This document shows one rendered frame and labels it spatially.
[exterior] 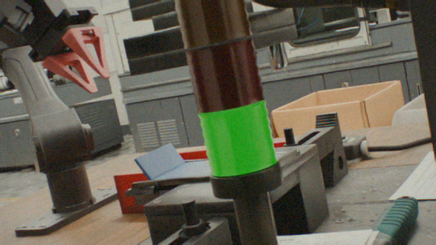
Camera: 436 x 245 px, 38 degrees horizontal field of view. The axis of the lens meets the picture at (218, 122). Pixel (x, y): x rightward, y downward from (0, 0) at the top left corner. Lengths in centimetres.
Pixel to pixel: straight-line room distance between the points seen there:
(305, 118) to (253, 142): 266
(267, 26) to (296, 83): 496
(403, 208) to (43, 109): 59
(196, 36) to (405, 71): 493
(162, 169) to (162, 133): 581
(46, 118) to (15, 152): 725
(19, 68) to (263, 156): 81
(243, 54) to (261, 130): 4
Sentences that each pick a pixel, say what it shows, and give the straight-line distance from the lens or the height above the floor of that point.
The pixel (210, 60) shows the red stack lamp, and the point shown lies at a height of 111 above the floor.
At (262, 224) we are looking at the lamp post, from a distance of 35.
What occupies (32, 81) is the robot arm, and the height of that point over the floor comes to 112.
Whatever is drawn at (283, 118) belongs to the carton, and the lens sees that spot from 305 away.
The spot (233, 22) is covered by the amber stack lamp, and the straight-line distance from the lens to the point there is 33.
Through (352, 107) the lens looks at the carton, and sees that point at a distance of 289.
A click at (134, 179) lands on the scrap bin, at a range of 91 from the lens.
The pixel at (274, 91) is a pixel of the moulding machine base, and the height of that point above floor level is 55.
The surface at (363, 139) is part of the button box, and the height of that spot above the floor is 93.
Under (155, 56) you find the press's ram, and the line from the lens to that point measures 58.
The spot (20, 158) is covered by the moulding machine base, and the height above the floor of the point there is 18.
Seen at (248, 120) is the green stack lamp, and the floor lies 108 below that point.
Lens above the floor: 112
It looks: 7 degrees down
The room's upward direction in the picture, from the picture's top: 12 degrees counter-clockwise
